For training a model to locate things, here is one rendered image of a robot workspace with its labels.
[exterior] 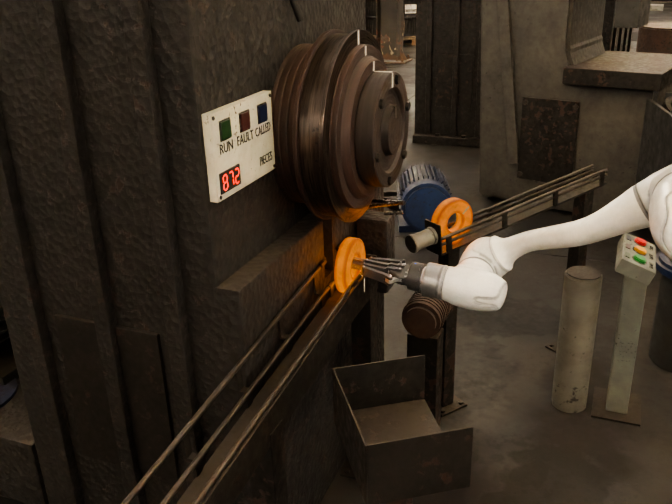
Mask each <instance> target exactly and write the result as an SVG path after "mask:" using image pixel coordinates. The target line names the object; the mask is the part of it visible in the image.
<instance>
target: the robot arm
mask: <svg viewBox="0 0 672 504"><path fill-rule="evenodd" d="M648 227H650V230H651V234H652V237H653V240H654V242H655V244H656V245H657V247H658V248H659V249H660V250H661V252H662V253H663V254H665V255H666V256H667V257H668V258H669V259H670V261H671V262H672V164H671V165H669V166H667V167H665V168H663V169H661V170H659V171H657V172H655V173H653V174H651V175H650V176H648V177H647V178H645V179H644V180H642V181H641V182H639V183H637V184H636V185H634V186H632V187H631V188H629V189H628V190H627V191H625V192H624V193H623V194H622V195H620V196H619V197H617V198H616V199H615V200H613V201H612V202H610V203H609V204H607V205H606V206H604V207H603V208H601V209H600V210H598V211H597V212H595V213H593V214H591V215H589V216H587V217H585V218H582V219H579V220H576V221H572V222H568V223H563V224H558V225H554V226H549V227H544V228H539V229H535V230H530V231H526V232H523V233H520V234H517V235H514V236H511V237H508V238H500V237H498V236H492V237H481V238H478V239H476V240H474V241H473V242H472V243H471V244H470V245H469V246H468V247H467V248H466V250H465V251H464V253H463V254H462V256H461V258H460V261H459V263H458V265H457V266H456V267H451V266H447V265H441V264H436V263H431V262H430V263H428V264H423V263H418V262H412V263H411V265H408V264H406V263H405V262H406V260H405V259H390V258H381V257H372V256H371V257H369V259H363V258H358V257H354V258H353V261H352V265H351V269H355V270H360V271H361V275H363V276H365V277H368V278H371V279H374V280H377V281H379V282H382V283H384V284H386V285H387V286H392V283H394V282H396V283H399V284H400V283H402V284H406V287H407V289H409V290H413V291H417V292H421V293H422V295H423V296H427V297H431V298H436V299H438V300H444V301H446V302H449V303H450V304H452V305H455V306H458V307H461V308H465V309H470V310H476V311H497V310H499V309H500V308H501V307H502V305H503V303H504V301H505V298H506V294H507V288H508V286H507V282H506V281H505V280H503V279H502V278H501V277H502V276H503V275H505V274H506V273H507V272H509V271H510V270H512V268H513V264H514V262H515V260H516V259H518V258H519V257H520V256H522V255H524V254H526V253H529V252H532V251H537V250H547V249H558V248H568V247H577V246H583V245H587V244H592V243H595V242H599V241H602V240H605V239H609V238H612V237H615V236H618V235H622V234H625V233H629V232H632V231H636V230H640V229H644V228H648Z"/></svg>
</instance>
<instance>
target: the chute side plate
mask: <svg viewBox="0 0 672 504"><path fill-rule="evenodd" d="M364 278H365V292H364ZM376 281H377V280H374V279H371V278H368V277H365V276H363V277H362V279H361V280H360V281H359V282H358V283H357V285H356V286H355V287H354V288H353V290H351V292H350V294H349V295H348V296H347V298H346V299H345V300H344V302H343V303H342V305H341V306H340V308H339V309H338V310H337V312H336V313H335V315H334V316H333V317H332V319H331V320H330V322H329V323H328V325H327V326H326V327H325V329H324V330H323V332H322V333H321V335H320V336H319V337H318V339H317V341H316V342H315V343H314V345H313V346H312V347H311V349H310V350H309V352H308V353H307V354H306V356H305V357H304V359H303V360H302V362H301V363H300V364H299V366H298V367H297V369H296V370H295V372H294V373H293V374H292V376H291V377H290V379H289V380H288V382H287V383H286V384H285V386H284V387H283V389H282V390H281V391H280V393H279V395H278V396H277V397H276V399H275V400H274V401H273V403H272V404H271V406H270V407H269V409H268V410H267V411H266V413H265V414H264V416H263V417H262V418H261V420H260V421H259V423H258V424H257V426H256V427H255V428H254V430H253V431H252V433H251V434H250V436H249V437H248V438H247V440H246V441H245V443H244V444H243V446H242V447H241V448H240V450H239V451H238V453H237V454H236V455H235V457H234V458H233V460H232V462H231V463H230V464H229V466H228V467H227V469H226V470H225V471H224V473H223V474H222V475H221V477H220V478H219V480H218V481H217V483H216V484H215V485H214V487H213V488H212V490H211V491H210V492H209V494H208V495H207V497H206V498H205V500H204V501H203V502H202V504H233V503H234V502H235V500H236V499H237V497H238V496H239V494H240V493H241V491H242V490H243V488H244V487H245V485H246V484H247V482H248V481H249V479H250V478H251V476H252V474H253V473H254V471H255V470H256V468H257V467H258V465H259V464H260V462H261V461H262V459H263V458H264V456H265V455H266V453H267V452H268V450H269V448H270V447H271V446H270V434H271V433H272V432H273V430H274V429H275V428H276V426H277V425H278V424H279V422H280V421H281V420H283V427H284V426H285V424H286V423H287V421H288V419H289V418H290V416H291V415H292V413H293V412H294V410H295V409H296V407H297V406H298V404H299V403H300V401H301V400H302V398H303V397H304V395H305V393H306V392H307V390H308V389H309V387H310V386H311V384H312V383H313V381H314V380H315V378H316V377H317V375H318V374H319V372H320V371H321V369H322V368H323V366H324V364H325V363H326V361H327V360H328V358H329V357H330V355H331V354H332V352H333V351H334V349H335V348H336V346H337V345H338V343H339V342H340V340H341V338H342V337H343V335H344V334H345V332H346V331H347V329H348V328H349V326H350V325H351V323H352V322H353V320H354V319H355V317H356V316H357V315H358V313H359V312H360V311H361V310H362V308H363V307H364V306H365V304H366V303H367V302H368V301H369V299H370V292H369V290H370V288H371V287H372V286H373V284H374V283H375V282H376ZM377 289H378V281H377Z"/></svg>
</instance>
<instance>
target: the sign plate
mask: <svg viewBox="0 0 672 504"><path fill-rule="evenodd" d="M265 103H267V114H268V120H265V121H263V122H261V123H259V111H258V106H261V105H263V104H265ZM246 111H249V112H250V125H251V127H250V128H248V129H246V130H244V131H241V119H240V114H242V113H244V112H246ZM201 117H202V126H203V136H204V146H205V155H206V165H207V175H208V184H209V194H210V202H215V203H219V202H221V201H222V200H224V199H226V198H227V197H229V196H231V195H232V194H234V193H235V192H237V191H239V190H240V189H242V188H244V187H245V186H247V185H249V184H250V183H252V182H254V181H255V180H257V179H258V178H260V177H262V176H263V175H265V174H267V173H268V172H270V171H272V170H273V169H275V167H276V165H275V152H274V137H273V121H272V106H271V91H266V90H263V91H260V92H258V93H255V94H253V95H250V96H248V97H245V98H242V99H240V100H237V101H235V102H232V103H230V104H227V105H224V106H222V107H219V108H217V109H214V110H211V111H209V112H206V113H204V114H202V115H201ZM228 119H230V120H231V131H232V136H231V137H229V138H227V139H225V140H222V136H221V125H220V123H221V122H223V121H225V120H228ZM237 167H238V169H239V176H238V177H236V175H238V169H237V170H235V169H236V168H237ZM230 171H232V172H233V174H234V177H233V175H232V173H230V174H229V172H230ZM225 174H226V175H228V181H227V177H226V176H225V177H224V182H226V181H227V182H228V186H229V187H228V190H226V191H225V190H224V187H223V184H224V183H223V175H225ZM235 178H236V182H238V181H239V183H238V184H236V183H235ZM233 179H234V184H233ZM224 185H225V189H226V188H227V183H225V184H224Z"/></svg>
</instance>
